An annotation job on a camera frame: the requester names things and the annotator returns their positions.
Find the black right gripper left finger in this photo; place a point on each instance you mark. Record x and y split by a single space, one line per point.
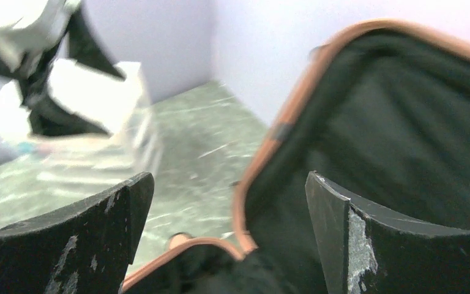
84 247

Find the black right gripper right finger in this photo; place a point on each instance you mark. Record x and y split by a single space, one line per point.
365 247

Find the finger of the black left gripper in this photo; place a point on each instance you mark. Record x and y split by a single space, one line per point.
83 47

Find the white plastic drawer organizer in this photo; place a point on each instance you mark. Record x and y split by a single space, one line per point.
91 119

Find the pink hard-shell suitcase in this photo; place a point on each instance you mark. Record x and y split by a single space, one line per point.
384 112

